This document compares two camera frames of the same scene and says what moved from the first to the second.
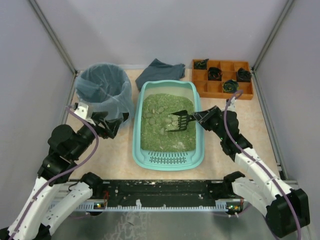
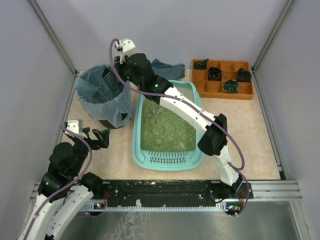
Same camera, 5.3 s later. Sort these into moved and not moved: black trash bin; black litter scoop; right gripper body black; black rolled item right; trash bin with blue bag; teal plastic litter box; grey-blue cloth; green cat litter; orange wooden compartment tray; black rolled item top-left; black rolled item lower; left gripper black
Moved: black litter scoop; left gripper black; black trash bin; right gripper body black
Not moved: black rolled item lower; teal plastic litter box; orange wooden compartment tray; green cat litter; trash bin with blue bag; black rolled item right; black rolled item top-left; grey-blue cloth
